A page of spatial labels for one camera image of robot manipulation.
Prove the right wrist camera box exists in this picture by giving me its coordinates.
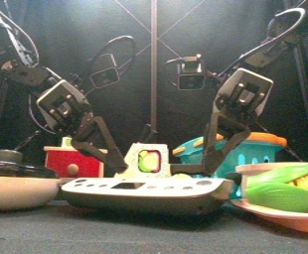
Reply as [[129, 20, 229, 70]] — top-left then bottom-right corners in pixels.
[[175, 55, 208, 91]]

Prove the yellow toy corn green husk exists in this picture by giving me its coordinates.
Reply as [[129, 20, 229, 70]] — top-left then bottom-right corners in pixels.
[[242, 164, 308, 214]]

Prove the small white green toy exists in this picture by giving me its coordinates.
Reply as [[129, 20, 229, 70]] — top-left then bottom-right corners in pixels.
[[60, 135, 75, 149]]

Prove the black stand leg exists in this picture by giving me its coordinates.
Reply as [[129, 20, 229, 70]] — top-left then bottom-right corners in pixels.
[[281, 0, 308, 163]]

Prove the pink plate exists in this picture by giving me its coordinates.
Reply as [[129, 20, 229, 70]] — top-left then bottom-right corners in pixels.
[[230, 197, 308, 235]]

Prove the beige bowl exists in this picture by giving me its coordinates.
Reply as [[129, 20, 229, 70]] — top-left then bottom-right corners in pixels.
[[233, 161, 308, 199]]

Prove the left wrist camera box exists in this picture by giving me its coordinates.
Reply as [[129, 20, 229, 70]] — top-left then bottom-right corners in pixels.
[[88, 54, 120, 89]]

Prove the black white kitchen scale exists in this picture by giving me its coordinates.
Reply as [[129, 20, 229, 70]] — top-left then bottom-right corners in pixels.
[[60, 176, 236, 216]]

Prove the cream toy pot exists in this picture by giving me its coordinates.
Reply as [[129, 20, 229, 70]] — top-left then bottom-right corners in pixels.
[[0, 175, 64, 213]]

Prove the black left camera cable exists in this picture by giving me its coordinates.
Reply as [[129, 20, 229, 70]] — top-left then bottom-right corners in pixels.
[[78, 35, 138, 87]]

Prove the red wooden box with knob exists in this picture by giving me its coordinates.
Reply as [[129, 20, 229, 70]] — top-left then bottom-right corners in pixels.
[[43, 145, 108, 180]]

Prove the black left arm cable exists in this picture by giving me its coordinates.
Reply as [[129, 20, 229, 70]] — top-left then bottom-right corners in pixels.
[[0, 0, 42, 68]]

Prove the teal basket with orange handles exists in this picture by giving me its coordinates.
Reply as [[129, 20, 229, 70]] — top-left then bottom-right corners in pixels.
[[171, 131, 289, 200]]

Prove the black pot lid with knob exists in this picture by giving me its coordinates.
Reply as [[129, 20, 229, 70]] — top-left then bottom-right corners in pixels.
[[0, 149, 60, 180]]

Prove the vertical metal frame pole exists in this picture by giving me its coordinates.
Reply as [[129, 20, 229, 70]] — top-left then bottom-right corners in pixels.
[[149, 0, 159, 133]]

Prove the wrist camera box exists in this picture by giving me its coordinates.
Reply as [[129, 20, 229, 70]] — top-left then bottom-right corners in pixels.
[[175, 55, 208, 91], [88, 54, 120, 89]]

